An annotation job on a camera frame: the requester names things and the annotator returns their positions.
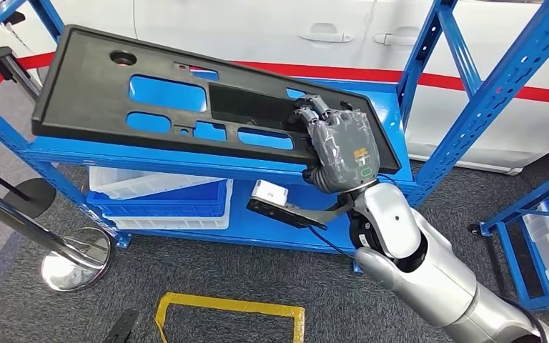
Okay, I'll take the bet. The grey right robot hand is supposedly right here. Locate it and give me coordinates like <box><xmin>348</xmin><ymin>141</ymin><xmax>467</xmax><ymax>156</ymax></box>
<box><xmin>293</xmin><ymin>93</ymin><xmax>382</xmax><ymax>195</ymax></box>

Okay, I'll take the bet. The black plastic panel part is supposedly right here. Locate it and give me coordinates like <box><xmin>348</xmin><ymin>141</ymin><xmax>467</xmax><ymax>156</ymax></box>
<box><xmin>31</xmin><ymin>24</ymin><xmax>402</xmax><ymax>175</ymax></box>

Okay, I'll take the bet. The blue metal shelf rack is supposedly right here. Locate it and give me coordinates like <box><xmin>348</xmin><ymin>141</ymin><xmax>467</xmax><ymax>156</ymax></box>
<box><xmin>0</xmin><ymin>0</ymin><xmax>549</xmax><ymax>276</ymax></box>

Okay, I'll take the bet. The blue shelf rack on casters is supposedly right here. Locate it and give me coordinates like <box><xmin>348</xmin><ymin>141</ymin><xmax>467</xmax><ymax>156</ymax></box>
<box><xmin>468</xmin><ymin>163</ymin><xmax>549</xmax><ymax>316</ymax></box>

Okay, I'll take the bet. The red barrier belt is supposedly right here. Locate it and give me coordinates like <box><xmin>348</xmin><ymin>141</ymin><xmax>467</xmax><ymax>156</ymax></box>
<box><xmin>0</xmin><ymin>51</ymin><xmax>549</xmax><ymax>107</ymax></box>

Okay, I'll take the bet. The white car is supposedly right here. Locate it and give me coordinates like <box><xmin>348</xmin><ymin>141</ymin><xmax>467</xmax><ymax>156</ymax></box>
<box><xmin>0</xmin><ymin>0</ymin><xmax>549</xmax><ymax>176</ymax></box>

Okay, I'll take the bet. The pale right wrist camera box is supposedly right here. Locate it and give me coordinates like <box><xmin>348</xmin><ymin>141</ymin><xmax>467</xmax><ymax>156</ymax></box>
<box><xmin>250</xmin><ymin>179</ymin><xmax>289</xmax><ymax>207</ymax></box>

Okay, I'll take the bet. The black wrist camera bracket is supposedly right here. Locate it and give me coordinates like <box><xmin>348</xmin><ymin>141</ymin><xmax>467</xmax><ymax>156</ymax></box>
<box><xmin>246</xmin><ymin>197</ymin><xmax>358</xmax><ymax>232</ymax></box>

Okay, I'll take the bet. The thin black camera cable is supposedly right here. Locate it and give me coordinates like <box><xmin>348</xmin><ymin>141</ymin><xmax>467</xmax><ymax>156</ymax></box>
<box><xmin>306</xmin><ymin>225</ymin><xmax>360</xmax><ymax>260</ymax></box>

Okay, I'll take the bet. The black perforated bracket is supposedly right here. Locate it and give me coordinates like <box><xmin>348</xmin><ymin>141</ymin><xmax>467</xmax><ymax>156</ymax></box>
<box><xmin>103</xmin><ymin>308</ymin><xmax>139</xmax><ymax>343</ymax></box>

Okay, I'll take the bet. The chrome stanchion post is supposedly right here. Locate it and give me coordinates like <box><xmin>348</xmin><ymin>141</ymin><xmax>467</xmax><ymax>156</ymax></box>
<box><xmin>0</xmin><ymin>46</ymin><xmax>44</xmax><ymax>99</ymax></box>
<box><xmin>0</xmin><ymin>179</ymin><xmax>114</xmax><ymax>293</ymax></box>

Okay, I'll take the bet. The black stanchion post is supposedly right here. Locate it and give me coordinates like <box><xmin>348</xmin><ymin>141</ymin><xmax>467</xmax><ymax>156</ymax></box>
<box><xmin>0</xmin><ymin>158</ymin><xmax>58</xmax><ymax>219</ymax></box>

